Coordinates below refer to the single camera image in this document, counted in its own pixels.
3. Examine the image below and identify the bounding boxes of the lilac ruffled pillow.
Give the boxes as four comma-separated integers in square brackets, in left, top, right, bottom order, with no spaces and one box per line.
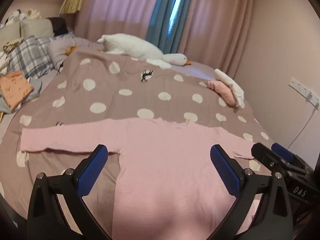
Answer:
[46,36,100,65]

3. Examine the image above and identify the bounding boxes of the small plush toys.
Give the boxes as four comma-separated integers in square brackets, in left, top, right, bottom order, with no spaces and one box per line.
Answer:
[5,9,42,25]

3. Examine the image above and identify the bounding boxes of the white goose plush toy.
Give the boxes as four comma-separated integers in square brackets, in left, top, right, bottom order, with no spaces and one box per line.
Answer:
[65,33,192,70]

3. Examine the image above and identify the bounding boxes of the pink curtain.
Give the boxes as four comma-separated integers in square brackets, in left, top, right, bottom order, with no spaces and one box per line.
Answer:
[172,0,257,80]
[74,0,167,42]

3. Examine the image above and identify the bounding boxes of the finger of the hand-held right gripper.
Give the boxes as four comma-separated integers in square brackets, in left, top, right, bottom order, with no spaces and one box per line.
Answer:
[251,142,288,173]
[271,142,304,165]

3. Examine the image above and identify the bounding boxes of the beige pillow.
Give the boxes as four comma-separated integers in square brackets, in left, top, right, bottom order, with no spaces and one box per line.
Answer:
[20,19,54,39]
[0,21,22,47]

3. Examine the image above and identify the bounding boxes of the grey blue garment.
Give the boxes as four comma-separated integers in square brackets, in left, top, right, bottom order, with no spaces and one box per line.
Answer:
[20,77,42,105]

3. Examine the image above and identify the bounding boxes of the blue curtain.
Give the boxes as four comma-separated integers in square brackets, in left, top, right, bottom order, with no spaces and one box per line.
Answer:
[146,0,193,55]

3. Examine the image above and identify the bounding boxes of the plaid pillow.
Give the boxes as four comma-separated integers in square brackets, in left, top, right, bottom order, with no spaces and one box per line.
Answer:
[7,36,55,78]

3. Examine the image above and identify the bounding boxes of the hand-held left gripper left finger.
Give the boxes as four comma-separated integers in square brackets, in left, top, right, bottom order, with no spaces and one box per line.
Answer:
[27,144,118,240]

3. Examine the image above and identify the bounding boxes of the white power cable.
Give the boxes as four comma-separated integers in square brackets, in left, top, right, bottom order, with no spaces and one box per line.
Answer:
[287,102,319,150]

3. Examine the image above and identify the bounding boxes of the pink knit sweater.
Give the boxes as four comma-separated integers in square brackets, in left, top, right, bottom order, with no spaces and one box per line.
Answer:
[20,117,263,240]

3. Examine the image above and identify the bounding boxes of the dark pillow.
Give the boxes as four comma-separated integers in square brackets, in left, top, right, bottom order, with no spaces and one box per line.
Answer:
[47,17,69,37]

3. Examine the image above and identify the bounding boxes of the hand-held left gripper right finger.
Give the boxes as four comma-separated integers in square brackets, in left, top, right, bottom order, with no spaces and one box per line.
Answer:
[210,144,292,240]

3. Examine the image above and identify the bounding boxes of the bed with lilac sheet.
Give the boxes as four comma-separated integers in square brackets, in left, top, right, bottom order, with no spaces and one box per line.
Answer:
[0,36,220,155]

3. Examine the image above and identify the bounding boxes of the folded pink garment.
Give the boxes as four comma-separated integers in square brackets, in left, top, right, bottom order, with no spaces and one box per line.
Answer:
[208,80,237,107]

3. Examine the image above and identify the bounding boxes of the folded orange cloth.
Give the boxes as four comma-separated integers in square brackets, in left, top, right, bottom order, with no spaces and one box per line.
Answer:
[0,70,34,110]

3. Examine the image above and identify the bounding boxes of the white wall power strip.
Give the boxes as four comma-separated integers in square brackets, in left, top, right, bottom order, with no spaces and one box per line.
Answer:
[289,77,320,108]

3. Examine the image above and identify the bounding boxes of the floral patterned cloth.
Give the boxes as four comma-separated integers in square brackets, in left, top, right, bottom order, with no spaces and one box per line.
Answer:
[2,39,23,53]

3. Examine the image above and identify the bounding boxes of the polka dot blanket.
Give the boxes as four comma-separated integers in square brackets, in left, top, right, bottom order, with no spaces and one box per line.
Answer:
[0,47,272,230]

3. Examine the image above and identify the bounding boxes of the folded white garment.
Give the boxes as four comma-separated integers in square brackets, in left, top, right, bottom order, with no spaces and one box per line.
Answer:
[214,69,245,108]

